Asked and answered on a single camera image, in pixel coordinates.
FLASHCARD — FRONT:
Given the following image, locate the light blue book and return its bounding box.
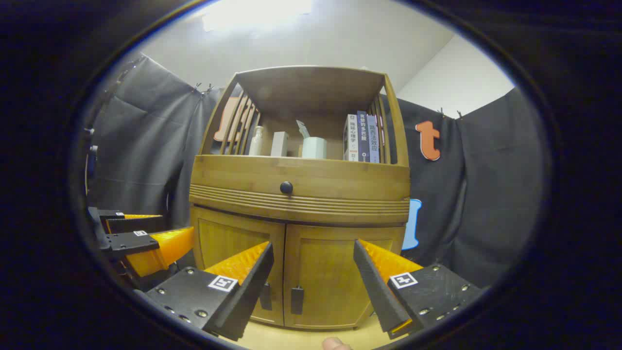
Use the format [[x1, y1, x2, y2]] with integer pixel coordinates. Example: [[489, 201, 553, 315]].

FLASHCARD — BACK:
[[367, 115, 380, 163]]

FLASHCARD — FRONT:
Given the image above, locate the white rectangular box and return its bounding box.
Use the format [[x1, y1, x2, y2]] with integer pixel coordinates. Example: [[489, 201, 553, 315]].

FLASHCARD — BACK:
[[271, 131, 289, 157]]

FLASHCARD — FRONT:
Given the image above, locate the wooden shoe cabinet door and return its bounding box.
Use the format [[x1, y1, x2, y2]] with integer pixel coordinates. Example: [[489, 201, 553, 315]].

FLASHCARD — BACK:
[[192, 207, 286, 326], [283, 225, 405, 330]]

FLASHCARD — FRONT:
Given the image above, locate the ceiling light panel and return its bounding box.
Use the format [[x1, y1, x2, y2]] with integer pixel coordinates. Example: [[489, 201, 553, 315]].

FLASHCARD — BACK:
[[202, 0, 314, 32]]

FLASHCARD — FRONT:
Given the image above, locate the white pump bottle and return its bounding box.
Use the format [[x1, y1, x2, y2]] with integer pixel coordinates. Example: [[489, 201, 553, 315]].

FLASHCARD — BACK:
[[249, 125, 264, 156]]

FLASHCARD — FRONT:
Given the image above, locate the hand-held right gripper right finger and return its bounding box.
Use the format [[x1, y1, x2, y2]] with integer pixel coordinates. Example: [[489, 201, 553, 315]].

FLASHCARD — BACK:
[[353, 238, 482, 340]]

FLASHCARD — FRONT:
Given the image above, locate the white book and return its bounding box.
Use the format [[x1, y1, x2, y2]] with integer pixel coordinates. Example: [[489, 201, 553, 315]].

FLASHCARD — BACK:
[[344, 114, 360, 162]]

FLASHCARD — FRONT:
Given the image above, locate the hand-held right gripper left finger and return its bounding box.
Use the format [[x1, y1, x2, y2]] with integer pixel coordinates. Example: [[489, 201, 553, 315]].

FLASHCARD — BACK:
[[146, 241, 275, 342]]

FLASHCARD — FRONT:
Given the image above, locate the wooden double-door shoe cabinet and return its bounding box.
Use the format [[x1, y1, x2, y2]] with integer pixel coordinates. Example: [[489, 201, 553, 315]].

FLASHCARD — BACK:
[[189, 66, 411, 331]]

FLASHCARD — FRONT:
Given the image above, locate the dark blue book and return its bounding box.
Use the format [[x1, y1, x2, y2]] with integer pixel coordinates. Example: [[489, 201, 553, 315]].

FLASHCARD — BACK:
[[357, 111, 370, 163]]

